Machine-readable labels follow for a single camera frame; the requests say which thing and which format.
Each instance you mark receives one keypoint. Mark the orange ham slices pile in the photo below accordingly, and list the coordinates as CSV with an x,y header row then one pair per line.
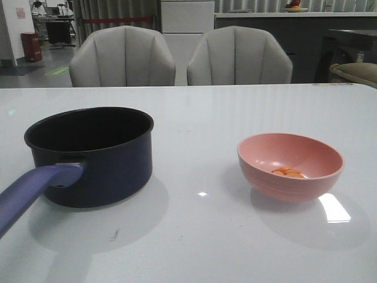
x,y
288,171

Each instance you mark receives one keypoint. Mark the pink plastic bowl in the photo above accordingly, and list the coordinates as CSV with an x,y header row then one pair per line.
x,y
320,163

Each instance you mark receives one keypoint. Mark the dark blue saucepan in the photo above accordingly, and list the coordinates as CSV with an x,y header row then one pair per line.
x,y
83,158

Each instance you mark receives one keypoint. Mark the right beige upholstered chair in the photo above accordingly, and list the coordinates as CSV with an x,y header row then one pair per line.
x,y
238,56

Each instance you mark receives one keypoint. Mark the beige upholstered chair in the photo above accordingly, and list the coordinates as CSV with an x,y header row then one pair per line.
x,y
238,56
124,56

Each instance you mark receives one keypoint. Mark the left beige upholstered chair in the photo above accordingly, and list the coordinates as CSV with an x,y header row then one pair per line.
x,y
124,56

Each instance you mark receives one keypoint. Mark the white cabinet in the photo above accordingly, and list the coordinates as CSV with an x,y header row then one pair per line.
x,y
182,23

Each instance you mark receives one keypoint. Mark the grey counter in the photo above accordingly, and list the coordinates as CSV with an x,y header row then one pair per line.
x,y
300,34

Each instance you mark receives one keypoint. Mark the fruit plate on counter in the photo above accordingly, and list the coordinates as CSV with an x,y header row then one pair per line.
x,y
294,6

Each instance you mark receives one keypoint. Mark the dark side table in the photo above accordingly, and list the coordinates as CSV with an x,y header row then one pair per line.
x,y
341,46

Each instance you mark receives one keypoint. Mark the background desk with equipment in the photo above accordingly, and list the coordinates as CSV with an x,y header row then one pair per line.
x,y
53,22

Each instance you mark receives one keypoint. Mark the red trash bin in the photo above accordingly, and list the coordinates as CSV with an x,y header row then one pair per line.
x,y
31,46

